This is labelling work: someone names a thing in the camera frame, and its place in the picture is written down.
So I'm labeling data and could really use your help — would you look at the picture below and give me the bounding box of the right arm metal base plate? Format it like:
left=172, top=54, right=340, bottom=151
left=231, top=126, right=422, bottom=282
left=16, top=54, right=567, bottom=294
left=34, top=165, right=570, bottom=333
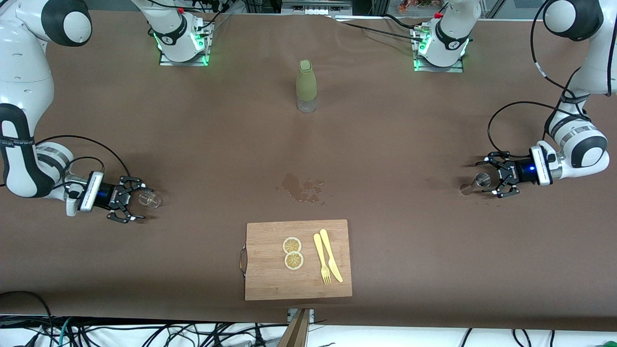
left=159, top=19, right=214, bottom=67

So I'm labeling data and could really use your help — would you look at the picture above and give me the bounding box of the yellow plastic knife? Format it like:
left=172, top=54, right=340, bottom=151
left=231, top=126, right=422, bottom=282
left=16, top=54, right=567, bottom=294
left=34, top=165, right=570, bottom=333
left=320, top=229, right=344, bottom=283

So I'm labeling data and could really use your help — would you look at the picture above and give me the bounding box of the wooden post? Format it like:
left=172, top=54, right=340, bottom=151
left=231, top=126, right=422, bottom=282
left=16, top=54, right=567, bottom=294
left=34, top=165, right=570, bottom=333
left=278, top=308, right=311, bottom=347

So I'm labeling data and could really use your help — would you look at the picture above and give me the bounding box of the spilled liquid puddle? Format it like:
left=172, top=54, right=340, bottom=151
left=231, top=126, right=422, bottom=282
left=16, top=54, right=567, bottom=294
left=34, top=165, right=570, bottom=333
left=277, top=172, right=328, bottom=207

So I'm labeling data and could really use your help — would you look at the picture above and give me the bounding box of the teal floor cable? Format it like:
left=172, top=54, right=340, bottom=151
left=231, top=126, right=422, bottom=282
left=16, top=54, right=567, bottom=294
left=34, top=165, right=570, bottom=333
left=57, top=317, right=74, bottom=347

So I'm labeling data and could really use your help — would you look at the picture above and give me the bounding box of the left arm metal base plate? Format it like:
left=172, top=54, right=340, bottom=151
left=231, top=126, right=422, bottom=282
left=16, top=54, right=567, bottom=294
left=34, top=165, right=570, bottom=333
left=411, top=27, right=466, bottom=73

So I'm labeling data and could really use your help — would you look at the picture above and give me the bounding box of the black looped floor cable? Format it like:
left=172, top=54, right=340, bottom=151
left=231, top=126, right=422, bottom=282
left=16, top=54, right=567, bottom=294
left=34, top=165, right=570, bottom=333
left=0, top=290, right=54, bottom=347

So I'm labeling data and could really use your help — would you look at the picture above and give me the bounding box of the wooden cutting board, metal handle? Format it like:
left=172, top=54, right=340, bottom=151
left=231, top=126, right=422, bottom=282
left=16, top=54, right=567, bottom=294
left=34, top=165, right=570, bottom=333
left=240, top=219, right=353, bottom=301

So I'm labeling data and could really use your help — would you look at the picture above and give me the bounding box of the grey power strip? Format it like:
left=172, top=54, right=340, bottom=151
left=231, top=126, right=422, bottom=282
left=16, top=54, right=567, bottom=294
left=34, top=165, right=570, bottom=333
left=282, top=0, right=352, bottom=16

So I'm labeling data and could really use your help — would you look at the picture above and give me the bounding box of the steel double jigger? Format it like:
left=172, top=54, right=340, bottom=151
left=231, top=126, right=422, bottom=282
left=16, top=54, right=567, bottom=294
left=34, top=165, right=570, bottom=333
left=460, top=173, right=491, bottom=196

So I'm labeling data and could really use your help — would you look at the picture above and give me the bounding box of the black base supply cable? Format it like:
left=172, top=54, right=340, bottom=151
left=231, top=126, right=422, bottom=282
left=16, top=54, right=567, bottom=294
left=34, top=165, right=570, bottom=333
left=333, top=14, right=425, bottom=41

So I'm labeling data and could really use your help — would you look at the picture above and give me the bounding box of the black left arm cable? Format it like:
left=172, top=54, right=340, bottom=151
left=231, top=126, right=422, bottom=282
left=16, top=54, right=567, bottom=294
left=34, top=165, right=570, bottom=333
left=487, top=0, right=617, bottom=160

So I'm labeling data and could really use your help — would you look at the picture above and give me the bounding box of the green bottle with clear base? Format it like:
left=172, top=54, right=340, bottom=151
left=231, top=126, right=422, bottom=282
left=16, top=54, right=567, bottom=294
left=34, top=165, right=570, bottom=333
left=295, top=59, right=318, bottom=113

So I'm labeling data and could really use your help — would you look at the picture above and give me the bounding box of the yellow plastic fork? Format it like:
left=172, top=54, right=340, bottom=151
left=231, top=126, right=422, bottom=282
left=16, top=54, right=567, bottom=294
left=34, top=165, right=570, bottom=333
left=313, top=233, right=332, bottom=285

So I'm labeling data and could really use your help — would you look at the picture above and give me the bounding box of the small clear glass cup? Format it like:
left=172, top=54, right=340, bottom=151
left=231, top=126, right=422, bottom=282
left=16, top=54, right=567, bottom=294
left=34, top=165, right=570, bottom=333
left=139, top=191, right=163, bottom=209

